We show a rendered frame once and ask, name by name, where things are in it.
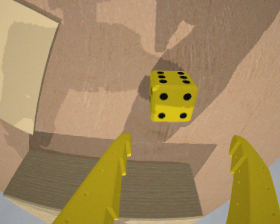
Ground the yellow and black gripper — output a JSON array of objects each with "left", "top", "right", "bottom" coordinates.
[{"left": 52, "top": 133, "right": 280, "bottom": 224}]

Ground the yellow die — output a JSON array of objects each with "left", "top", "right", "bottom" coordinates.
[{"left": 149, "top": 70, "right": 198, "bottom": 122}]

